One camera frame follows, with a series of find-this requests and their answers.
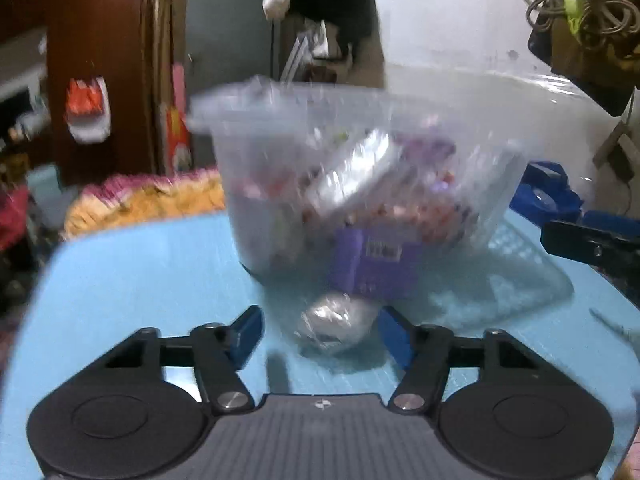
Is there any dark red clothing pile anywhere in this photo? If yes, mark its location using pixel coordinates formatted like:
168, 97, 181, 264
0, 184, 32, 252

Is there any clear plastic container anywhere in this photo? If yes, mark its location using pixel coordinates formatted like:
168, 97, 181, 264
186, 74, 532, 286

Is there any red white candy bag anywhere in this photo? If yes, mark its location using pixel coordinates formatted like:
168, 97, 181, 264
389, 194, 477, 244

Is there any white black hanging jacket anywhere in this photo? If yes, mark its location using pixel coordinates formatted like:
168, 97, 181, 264
262, 0, 387, 87

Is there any blue shopping bag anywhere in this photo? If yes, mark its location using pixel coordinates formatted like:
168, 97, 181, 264
509, 159, 584, 224

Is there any olive hanging bag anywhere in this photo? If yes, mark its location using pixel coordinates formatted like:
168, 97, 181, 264
526, 0, 640, 87

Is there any black hanging bag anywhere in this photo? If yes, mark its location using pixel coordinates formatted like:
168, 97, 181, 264
574, 59, 634, 117

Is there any black television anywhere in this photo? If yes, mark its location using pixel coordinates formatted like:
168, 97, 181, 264
0, 80, 49, 128

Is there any red white plastic bag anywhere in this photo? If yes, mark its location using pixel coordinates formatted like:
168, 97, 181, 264
64, 76, 112, 142

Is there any red yellow printed bag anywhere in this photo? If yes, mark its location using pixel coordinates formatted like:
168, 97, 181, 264
164, 61, 194, 172

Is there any pink yellow patterned blanket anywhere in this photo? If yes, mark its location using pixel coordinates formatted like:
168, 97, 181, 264
61, 169, 227, 242

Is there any grey door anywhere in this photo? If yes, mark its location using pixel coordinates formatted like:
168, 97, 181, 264
186, 0, 282, 92

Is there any clear plastic packet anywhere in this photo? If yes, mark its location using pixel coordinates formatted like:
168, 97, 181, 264
294, 291, 377, 357

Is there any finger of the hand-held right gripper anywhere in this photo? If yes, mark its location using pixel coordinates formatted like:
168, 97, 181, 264
541, 209, 640, 306

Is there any brown wooden wardrobe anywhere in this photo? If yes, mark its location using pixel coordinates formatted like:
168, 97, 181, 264
45, 0, 173, 176

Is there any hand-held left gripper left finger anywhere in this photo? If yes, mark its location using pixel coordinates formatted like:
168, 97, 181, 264
104, 305, 264, 415

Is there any metal folding frame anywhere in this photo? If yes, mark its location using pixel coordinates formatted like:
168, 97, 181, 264
279, 19, 332, 82

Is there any black power adapter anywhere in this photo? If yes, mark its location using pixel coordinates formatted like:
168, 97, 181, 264
606, 139, 637, 182

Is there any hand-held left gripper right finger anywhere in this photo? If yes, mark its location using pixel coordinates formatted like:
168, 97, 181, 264
376, 305, 523, 412

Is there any purple white box with barcode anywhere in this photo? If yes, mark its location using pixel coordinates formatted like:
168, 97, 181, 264
326, 226, 424, 302

